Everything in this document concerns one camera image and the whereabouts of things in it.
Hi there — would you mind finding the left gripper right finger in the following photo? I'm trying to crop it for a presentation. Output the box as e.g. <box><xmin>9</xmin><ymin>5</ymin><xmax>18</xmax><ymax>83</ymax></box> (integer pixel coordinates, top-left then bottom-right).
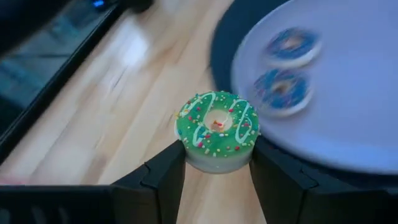
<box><xmin>249</xmin><ymin>136</ymin><xmax>340</xmax><ymax>224</ymax></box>

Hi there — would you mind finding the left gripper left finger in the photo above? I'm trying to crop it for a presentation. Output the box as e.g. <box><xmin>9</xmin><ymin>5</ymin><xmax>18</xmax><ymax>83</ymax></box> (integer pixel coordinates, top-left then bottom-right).
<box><xmin>111</xmin><ymin>139</ymin><xmax>187</xmax><ymax>224</ymax></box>

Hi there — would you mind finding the small green iced donut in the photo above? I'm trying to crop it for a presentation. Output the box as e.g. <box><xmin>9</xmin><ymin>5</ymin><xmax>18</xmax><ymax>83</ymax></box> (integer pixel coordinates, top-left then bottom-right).
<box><xmin>174</xmin><ymin>90</ymin><xmax>261</xmax><ymax>174</ymax></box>

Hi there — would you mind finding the lavender plate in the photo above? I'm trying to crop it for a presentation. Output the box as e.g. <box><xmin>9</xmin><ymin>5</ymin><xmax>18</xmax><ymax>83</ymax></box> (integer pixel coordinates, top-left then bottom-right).
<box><xmin>230</xmin><ymin>0</ymin><xmax>398</xmax><ymax>175</ymax></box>

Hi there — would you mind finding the dark round placemat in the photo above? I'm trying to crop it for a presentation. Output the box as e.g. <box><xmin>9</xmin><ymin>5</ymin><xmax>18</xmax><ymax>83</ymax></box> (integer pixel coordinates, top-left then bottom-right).
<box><xmin>210</xmin><ymin>0</ymin><xmax>398</xmax><ymax>194</ymax></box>

